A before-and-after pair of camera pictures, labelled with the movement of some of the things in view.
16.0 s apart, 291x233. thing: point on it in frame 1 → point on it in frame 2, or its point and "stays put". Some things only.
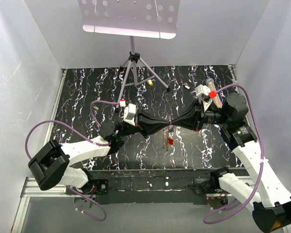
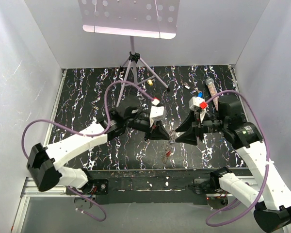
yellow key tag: (149, 81) stays put
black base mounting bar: (188, 186) stays put
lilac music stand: (157, 19) stays put
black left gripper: (146, 125) → (157, 132)
